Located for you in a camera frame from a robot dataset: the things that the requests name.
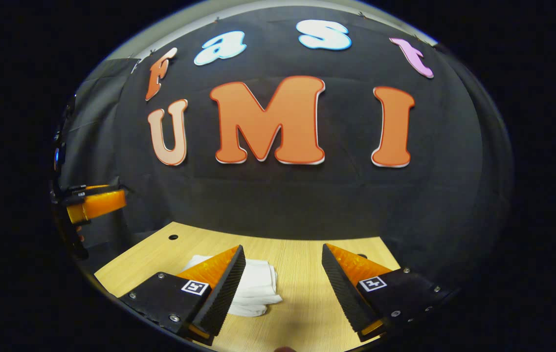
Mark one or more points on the white jeans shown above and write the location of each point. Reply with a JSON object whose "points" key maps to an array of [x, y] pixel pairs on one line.
{"points": [[258, 283]]}

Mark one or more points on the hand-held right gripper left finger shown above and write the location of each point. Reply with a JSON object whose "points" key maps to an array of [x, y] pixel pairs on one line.
{"points": [[226, 293]]}

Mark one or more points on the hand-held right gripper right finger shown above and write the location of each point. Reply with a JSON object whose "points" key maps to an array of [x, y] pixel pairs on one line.
{"points": [[344, 293]]}

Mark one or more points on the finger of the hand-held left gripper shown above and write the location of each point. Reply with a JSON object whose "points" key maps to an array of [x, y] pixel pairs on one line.
{"points": [[101, 203], [92, 189]]}

